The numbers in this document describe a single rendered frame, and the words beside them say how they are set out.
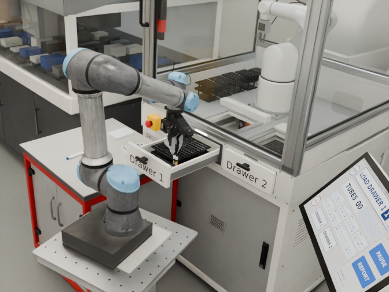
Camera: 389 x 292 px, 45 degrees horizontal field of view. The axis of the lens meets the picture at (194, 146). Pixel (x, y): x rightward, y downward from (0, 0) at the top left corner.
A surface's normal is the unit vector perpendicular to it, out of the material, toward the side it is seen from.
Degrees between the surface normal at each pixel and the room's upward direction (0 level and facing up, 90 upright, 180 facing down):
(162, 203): 90
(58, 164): 0
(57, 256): 0
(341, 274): 50
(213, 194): 90
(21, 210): 0
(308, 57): 90
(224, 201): 90
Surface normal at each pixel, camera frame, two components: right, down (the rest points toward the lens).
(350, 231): -0.73, -0.61
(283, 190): -0.72, 0.27
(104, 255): -0.51, 0.37
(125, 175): 0.18, -0.86
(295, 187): 0.69, 0.37
